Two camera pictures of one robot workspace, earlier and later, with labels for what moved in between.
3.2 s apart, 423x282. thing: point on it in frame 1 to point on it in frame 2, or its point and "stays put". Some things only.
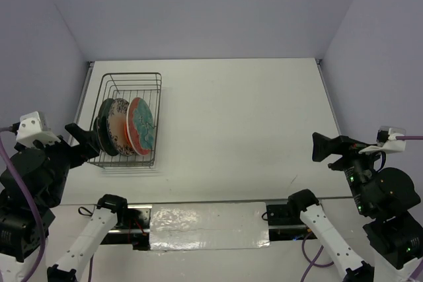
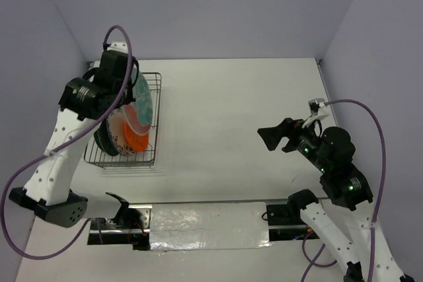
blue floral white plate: (116, 125) stays put
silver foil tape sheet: (176, 226) stays put
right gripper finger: (324, 146) to (272, 136)
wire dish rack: (129, 86) stays put
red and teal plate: (140, 126) to (139, 113)
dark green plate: (100, 127) stays put
